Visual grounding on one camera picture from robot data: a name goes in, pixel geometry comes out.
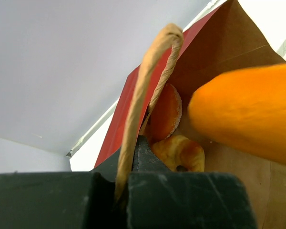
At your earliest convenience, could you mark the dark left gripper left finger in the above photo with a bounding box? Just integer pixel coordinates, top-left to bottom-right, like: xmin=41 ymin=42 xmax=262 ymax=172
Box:
xmin=0 ymin=172 xmax=116 ymax=229

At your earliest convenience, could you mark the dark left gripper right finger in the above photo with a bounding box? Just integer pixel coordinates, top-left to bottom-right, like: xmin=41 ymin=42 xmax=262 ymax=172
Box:
xmin=126 ymin=136 xmax=257 ymax=229

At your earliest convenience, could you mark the pale twisted fake bread ring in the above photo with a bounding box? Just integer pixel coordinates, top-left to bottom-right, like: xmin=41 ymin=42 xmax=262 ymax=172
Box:
xmin=150 ymin=135 xmax=205 ymax=173

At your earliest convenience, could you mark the long orange fake bread loaf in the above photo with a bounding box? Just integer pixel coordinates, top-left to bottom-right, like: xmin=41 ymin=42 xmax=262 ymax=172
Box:
xmin=188 ymin=63 xmax=286 ymax=165

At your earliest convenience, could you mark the red brown paper bag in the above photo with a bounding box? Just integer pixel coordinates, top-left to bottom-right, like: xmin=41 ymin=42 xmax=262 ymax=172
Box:
xmin=94 ymin=0 xmax=286 ymax=229

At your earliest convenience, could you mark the sugared orange fake donut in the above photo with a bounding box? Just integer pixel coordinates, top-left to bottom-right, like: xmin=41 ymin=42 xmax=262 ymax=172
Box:
xmin=150 ymin=83 xmax=182 ymax=141

